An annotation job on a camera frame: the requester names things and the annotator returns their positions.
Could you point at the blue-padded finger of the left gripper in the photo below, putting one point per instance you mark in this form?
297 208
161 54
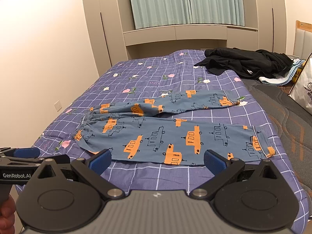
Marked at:
58 159
24 153

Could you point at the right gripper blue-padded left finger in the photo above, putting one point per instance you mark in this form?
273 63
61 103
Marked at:
89 171

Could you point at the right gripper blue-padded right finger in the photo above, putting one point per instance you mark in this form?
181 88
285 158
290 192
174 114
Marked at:
225 172

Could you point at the blue pants with orange cars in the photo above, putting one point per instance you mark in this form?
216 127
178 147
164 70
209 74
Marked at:
154 130

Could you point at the black clothing pile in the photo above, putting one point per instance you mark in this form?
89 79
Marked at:
245 63

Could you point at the person's left hand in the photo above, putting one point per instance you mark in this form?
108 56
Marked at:
7 219

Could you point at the grey patterned mattress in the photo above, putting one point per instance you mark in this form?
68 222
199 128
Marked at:
292 123

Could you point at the light blue folded towel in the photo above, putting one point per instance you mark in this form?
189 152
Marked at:
284 77

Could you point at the purple checked floral quilt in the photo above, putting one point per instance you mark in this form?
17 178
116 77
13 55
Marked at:
151 77

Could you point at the white printed plastic bag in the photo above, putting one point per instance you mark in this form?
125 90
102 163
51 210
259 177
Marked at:
301 92

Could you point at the yellow package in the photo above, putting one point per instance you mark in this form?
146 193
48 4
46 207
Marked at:
297 73

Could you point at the wooden padded headboard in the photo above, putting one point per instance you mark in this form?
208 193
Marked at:
302 43

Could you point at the beige built-in cabinet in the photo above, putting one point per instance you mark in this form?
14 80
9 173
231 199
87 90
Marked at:
121 30

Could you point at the light green curtain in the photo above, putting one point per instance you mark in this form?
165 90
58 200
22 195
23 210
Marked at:
155 13

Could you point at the white wall socket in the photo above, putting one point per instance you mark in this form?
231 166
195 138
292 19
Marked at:
58 106

